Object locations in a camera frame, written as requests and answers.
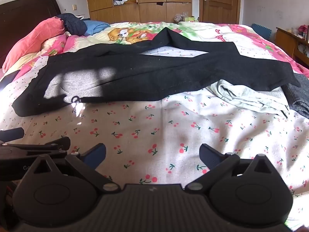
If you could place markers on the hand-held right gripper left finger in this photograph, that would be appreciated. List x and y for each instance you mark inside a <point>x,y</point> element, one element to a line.
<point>96,153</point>

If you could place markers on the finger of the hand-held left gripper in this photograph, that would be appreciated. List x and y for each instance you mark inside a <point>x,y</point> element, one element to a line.
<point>13,133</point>
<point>61,143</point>

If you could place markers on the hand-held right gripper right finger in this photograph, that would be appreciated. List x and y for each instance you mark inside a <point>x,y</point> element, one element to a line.
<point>208,154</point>

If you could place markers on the black pants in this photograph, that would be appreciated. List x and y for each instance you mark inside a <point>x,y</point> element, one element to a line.
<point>144,77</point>

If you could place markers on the cherry print bed quilt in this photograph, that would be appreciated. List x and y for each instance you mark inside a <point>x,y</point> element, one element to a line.
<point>169,125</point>

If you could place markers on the dark flat object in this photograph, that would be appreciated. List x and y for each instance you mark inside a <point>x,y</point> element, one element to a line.
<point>6,77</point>

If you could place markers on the light green garment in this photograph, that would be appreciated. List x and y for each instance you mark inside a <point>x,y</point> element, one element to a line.
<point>241,96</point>

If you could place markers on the pink pillow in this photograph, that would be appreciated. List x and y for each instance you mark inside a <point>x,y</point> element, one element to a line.
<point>31,38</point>

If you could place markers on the dark grey garment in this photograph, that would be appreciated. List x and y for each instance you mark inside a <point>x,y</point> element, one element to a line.
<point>299,96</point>

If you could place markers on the navy knitted garment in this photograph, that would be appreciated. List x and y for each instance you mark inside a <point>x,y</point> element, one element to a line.
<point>72,24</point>

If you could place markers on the dark wooden headboard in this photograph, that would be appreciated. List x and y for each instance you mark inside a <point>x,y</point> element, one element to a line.
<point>24,12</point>

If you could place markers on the blue folded cloth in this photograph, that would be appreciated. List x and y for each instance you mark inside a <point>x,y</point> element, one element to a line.
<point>95,26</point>

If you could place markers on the blue foam mat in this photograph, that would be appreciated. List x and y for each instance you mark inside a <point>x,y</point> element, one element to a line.
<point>260,30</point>

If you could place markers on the yellow green plastic bag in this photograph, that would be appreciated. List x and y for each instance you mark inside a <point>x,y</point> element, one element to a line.
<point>192,18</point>

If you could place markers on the wooden dresser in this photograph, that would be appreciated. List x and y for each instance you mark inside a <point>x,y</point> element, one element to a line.
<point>284,41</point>

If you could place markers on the clear plastic bag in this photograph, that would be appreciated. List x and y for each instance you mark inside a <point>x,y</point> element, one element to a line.
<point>179,17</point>

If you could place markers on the white cloth in dresser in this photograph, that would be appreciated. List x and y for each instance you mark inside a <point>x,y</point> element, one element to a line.
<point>303,48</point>

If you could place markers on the wooden door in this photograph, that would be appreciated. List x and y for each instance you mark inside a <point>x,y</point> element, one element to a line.
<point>222,2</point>

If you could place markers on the wooden wardrobe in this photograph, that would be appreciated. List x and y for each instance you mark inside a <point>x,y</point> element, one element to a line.
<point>149,9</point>

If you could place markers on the pink cloth on dresser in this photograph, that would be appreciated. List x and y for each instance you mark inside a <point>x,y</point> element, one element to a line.
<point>303,28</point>

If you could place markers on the wall switch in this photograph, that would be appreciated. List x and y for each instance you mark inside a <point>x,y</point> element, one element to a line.
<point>74,7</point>

